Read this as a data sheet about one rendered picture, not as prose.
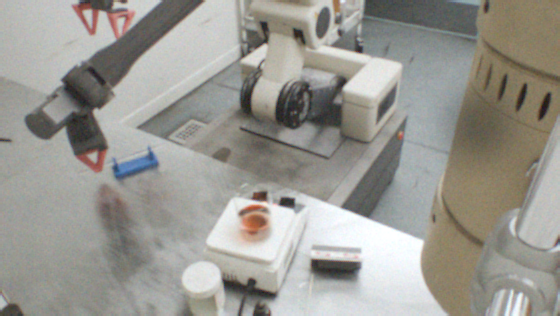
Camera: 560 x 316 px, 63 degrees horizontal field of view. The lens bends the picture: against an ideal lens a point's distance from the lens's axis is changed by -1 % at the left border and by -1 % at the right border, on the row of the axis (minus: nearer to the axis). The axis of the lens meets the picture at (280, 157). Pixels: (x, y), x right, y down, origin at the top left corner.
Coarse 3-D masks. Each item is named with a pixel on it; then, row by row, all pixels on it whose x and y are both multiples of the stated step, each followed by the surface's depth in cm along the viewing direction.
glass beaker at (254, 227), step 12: (240, 192) 74; (252, 192) 75; (264, 192) 75; (240, 204) 75; (264, 204) 76; (240, 216) 71; (252, 216) 70; (264, 216) 71; (240, 228) 73; (252, 228) 72; (264, 228) 73; (252, 240) 74; (264, 240) 74
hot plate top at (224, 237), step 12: (228, 204) 82; (228, 216) 80; (276, 216) 79; (288, 216) 79; (216, 228) 78; (228, 228) 77; (276, 228) 77; (288, 228) 77; (216, 240) 75; (228, 240) 75; (240, 240) 75; (276, 240) 75; (228, 252) 74; (240, 252) 73; (252, 252) 73; (264, 252) 73; (276, 252) 73
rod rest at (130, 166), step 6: (144, 156) 107; (150, 156) 106; (126, 162) 105; (132, 162) 105; (138, 162) 105; (144, 162) 105; (150, 162) 105; (156, 162) 105; (114, 168) 103; (120, 168) 103; (126, 168) 103; (132, 168) 103; (138, 168) 104; (120, 174) 102
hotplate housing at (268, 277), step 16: (304, 208) 87; (304, 224) 87; (288, 240) 78; (208, 256) 76; (224, 256) 75; (240, 256) 75; (288, 256) 79; (224, 272) 77; (240, 272) 76; (256, 272) 74; (272, 272) 73; (256, 288) 78; (272, 288) 76
